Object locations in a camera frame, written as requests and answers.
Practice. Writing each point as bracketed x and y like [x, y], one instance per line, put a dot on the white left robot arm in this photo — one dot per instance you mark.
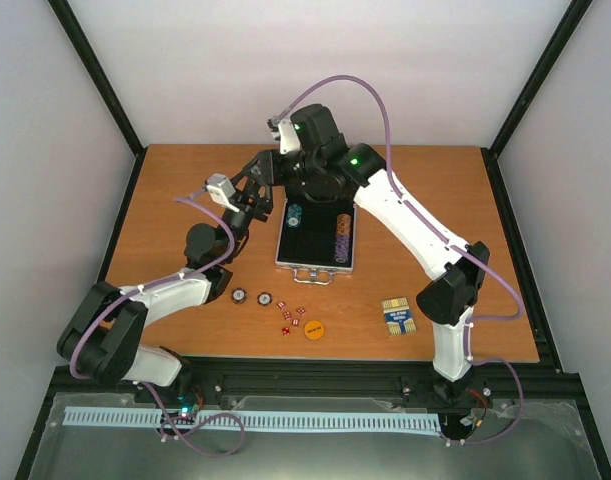
[102, 341]

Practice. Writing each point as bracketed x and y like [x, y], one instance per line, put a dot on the red poker chip stack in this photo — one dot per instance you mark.
[344, 224]

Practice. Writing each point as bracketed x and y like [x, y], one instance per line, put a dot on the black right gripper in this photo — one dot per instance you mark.
[266, 159]

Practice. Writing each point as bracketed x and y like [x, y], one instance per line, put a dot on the orange dealer button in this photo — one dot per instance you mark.
[314, 330]

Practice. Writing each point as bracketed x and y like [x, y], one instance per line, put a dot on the light blue cable duct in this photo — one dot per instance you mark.
[256, 421]

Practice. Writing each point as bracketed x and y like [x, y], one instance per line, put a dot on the blue playing card box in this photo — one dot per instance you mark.
[398, 316]

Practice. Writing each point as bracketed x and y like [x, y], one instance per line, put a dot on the brown poker chip stack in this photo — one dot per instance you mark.
[238, 295]

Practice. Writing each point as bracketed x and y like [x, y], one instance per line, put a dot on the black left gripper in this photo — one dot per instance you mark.
[258, 205]

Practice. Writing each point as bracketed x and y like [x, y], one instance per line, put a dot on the purple poker chip stack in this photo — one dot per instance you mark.
[342, 248]

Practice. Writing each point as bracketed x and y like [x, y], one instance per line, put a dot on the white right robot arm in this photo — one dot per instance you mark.
[453, 266]

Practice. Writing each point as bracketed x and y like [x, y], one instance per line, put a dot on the black poker chip stack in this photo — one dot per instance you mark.
[264, 299]

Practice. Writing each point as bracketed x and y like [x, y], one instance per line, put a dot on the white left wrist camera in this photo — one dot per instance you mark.
[221, 191]

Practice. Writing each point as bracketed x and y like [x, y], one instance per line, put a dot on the aluminium poker case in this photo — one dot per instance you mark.
[308, 250]

